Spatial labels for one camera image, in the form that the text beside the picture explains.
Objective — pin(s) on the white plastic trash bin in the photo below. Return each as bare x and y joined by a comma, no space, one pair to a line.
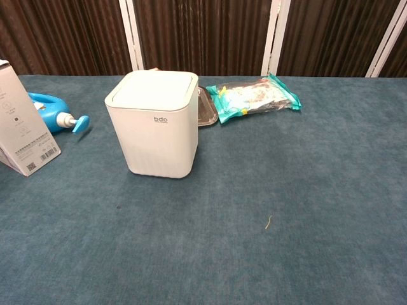
152,127

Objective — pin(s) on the clear plastic tray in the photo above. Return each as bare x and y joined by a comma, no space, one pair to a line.
207,109

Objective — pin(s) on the teal table cloth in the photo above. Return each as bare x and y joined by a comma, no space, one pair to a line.
222,206

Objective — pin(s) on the teal plastic snack bag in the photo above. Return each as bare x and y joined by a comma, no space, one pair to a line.
254,97

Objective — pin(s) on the small straw fragment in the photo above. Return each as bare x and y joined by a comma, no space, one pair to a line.
268,221

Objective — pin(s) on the blue pump dispenser bottle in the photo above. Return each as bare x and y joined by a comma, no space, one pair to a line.
52,109

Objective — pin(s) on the white cardboard product box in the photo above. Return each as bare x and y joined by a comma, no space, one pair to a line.
22,127

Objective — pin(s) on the white folding screen frame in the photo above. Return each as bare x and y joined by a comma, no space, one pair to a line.
132,35
386,44
276,38

